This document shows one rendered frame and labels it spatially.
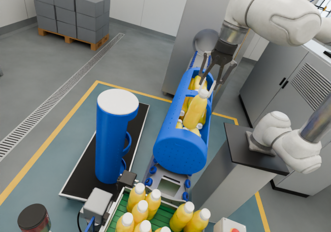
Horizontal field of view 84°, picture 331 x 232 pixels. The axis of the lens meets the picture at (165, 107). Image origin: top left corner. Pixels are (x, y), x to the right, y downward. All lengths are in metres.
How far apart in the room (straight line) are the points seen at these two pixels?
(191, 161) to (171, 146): 0.13
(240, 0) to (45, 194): 2.02
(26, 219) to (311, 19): 0.84
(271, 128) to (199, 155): 0.54
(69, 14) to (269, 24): 4.08
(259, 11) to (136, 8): 5.50
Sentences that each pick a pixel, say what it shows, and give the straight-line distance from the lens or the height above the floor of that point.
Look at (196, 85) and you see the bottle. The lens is 1.45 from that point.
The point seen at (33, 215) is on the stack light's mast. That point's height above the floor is 1.26.
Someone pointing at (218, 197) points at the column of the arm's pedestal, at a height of 0.47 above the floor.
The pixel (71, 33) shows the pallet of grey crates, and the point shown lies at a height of 0.22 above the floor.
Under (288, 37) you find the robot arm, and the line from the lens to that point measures 0.55.
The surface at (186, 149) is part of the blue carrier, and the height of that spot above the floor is 1.17.
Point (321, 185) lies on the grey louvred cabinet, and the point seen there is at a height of 0.30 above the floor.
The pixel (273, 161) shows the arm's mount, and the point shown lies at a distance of 1.43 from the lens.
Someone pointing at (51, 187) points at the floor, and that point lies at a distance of 2.14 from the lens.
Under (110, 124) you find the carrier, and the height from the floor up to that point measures 0.93.
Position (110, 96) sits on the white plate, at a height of 1.04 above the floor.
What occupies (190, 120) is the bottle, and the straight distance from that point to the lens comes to 0.87.
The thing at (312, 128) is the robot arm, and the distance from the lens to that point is 1.18.
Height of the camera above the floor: 1.86
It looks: 38 degrees down
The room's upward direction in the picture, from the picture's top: 18 degrees clockwise
